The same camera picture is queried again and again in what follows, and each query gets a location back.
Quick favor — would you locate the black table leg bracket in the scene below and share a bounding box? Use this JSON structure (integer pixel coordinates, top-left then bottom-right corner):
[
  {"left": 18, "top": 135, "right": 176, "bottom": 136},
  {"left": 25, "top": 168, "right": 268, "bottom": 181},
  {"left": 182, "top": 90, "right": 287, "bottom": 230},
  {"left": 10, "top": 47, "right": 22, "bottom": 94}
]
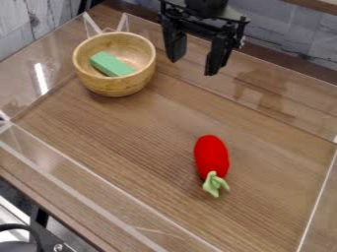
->
[{"left": 31, "top": 205, "right": 81, "bottom": 252}]

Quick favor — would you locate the red plush radish toy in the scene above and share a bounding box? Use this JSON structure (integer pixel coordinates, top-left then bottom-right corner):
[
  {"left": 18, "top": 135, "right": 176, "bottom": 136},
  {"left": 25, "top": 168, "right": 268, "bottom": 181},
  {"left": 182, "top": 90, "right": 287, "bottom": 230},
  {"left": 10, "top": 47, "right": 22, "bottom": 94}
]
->
[{"left": 194, "top": 135, "right": 230, "bottom": 198}]

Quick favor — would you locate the clear acrylic tray wall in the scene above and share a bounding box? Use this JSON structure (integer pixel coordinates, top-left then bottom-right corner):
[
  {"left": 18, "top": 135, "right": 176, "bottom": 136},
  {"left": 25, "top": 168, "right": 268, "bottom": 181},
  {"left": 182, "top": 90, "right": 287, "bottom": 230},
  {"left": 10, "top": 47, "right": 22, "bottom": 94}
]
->
[{"left": 0, "top": 18, "right": 337, "bottom": 252}]

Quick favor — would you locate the black cable under table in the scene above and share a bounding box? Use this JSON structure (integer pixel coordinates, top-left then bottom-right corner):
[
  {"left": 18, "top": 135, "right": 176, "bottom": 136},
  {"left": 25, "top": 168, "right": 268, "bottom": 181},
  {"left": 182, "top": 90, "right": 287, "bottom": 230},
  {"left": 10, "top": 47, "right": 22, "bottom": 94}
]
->
[{"left": 0, "top": 223, "right": 45, "bottom": 252}]

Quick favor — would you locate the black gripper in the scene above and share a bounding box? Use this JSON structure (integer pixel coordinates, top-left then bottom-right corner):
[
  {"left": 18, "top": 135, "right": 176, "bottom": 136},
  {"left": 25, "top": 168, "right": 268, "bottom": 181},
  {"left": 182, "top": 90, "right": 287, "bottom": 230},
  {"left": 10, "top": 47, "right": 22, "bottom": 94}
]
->
[{"left": 160, "top": 0, "right": 251, "bottom": 76}]

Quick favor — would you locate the brown wooden bowl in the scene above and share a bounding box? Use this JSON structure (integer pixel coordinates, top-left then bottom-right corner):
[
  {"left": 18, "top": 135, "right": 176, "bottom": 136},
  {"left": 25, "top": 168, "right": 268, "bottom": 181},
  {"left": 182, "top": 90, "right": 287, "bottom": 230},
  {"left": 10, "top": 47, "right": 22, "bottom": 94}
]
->
[{"left": 73, "top": 31, "right": 157, "bottom": 97}]

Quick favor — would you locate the green rectangular block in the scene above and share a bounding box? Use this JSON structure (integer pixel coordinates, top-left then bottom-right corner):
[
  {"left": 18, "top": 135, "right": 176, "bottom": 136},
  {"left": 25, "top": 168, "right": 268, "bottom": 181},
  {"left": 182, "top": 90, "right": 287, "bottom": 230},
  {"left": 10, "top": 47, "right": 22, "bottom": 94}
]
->
[{"left": 90, "top": 51, "right": 136, "bottom": 77}]

